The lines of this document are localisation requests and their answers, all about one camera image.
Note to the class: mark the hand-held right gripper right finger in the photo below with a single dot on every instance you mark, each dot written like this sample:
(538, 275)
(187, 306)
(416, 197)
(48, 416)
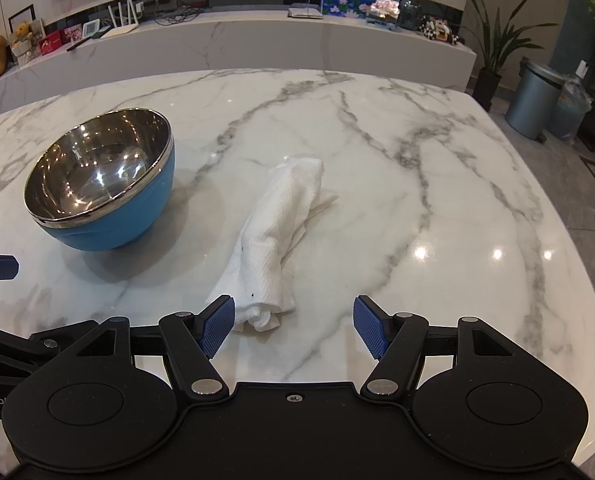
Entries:
(370, 327)

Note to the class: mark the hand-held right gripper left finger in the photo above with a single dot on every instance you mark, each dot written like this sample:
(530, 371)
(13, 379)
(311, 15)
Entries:
(218, 325)

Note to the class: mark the white cloth towel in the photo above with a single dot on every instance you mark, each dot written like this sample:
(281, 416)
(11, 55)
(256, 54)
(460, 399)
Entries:
(272, 230)

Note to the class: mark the blue steel bowl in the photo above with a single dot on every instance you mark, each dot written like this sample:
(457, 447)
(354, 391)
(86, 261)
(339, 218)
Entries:
(102, 160)

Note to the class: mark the brown teddy bear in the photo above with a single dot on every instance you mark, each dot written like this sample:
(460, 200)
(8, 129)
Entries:
(22, 40)

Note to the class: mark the red box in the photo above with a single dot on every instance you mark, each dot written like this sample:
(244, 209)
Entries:
(50, 43)

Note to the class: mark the black pen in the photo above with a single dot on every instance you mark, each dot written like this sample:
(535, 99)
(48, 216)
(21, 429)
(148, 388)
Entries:
(80, 44)

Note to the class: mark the framed picture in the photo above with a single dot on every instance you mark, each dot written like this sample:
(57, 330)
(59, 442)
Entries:
(21, 16)

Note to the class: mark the small white display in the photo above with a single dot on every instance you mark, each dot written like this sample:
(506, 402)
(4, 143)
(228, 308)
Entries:
(90, 30)

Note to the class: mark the long-leaved potted plant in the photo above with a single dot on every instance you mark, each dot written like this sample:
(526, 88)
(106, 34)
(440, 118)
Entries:
(490, 85)

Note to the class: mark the white router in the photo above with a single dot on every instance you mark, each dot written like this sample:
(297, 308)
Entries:
(122, 27)

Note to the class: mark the grey trash can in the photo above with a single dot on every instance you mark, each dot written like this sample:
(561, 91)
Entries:
(532, 100)

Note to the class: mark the bin with plastic bag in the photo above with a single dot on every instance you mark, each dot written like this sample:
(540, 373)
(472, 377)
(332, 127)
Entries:
(572, 110)

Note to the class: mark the black white cow figurines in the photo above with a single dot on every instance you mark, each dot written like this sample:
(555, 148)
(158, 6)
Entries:
(442, 31)

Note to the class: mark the pink flower box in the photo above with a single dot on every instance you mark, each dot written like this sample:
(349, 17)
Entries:
(383, 14)

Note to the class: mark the dark glass jar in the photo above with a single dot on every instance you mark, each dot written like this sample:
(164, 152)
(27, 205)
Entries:
(411, 14)

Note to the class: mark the grey notebook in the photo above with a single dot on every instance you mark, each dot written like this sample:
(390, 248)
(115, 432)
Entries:
(305, 11)

